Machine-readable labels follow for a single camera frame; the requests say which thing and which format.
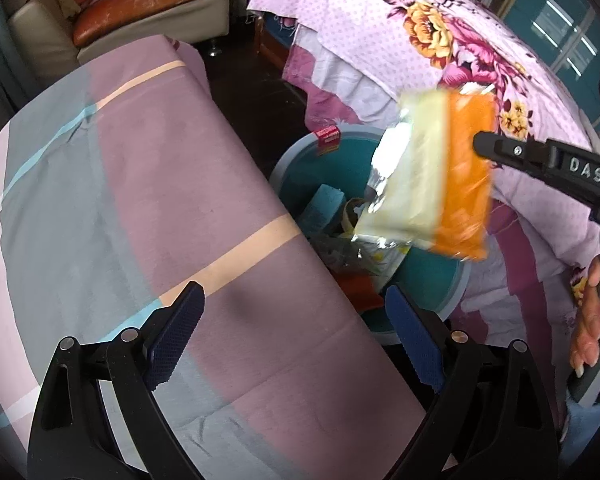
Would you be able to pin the plaid pastel tablecloth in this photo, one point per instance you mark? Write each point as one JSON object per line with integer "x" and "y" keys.
{"x": 180, "y": 160}

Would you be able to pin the small red box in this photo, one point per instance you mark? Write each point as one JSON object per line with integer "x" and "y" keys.
{"x": 328, "y": 140}

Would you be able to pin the beige sofa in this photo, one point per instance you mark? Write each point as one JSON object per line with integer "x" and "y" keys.
{"x": 30, "y": 30}

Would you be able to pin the light blue drink carton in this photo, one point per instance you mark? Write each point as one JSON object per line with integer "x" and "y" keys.
{"x": 322, "y": 210}

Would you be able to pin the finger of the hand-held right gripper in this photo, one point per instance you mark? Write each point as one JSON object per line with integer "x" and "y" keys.
{"x": 510, "y": 152}

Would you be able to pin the teal plastic basin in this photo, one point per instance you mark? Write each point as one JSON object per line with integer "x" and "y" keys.
{"x": 420, "y": 270}

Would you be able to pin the red-orange snack packet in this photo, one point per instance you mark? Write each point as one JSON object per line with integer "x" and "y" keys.
{"x": 360, "y": 290}

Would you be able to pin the pink floral bedsheet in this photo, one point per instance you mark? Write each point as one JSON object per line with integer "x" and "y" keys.
{"x": 380, "y": 25}

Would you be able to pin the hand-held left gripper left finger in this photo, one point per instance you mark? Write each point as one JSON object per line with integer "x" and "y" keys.
{"x": 177, "y": 330}

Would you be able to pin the blue storage box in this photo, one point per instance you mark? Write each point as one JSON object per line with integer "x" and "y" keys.
{"x": 272, "y": 40}

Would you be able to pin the teal wooden door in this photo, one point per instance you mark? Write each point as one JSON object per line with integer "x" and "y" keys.
{"x": 525, "y": 10}

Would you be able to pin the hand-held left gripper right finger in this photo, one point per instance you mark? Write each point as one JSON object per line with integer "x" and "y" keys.
{"x": 415, "y": 340}

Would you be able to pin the person's right hand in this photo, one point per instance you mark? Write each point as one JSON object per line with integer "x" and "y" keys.
{"x": 587, "y": 320}

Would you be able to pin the yellow and orange snack packet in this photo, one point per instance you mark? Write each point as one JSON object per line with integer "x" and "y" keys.
{"x": 460, "y": 185}

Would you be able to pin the orange seat cushion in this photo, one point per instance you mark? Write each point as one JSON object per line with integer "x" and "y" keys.
{"x": 145, "y": 5}

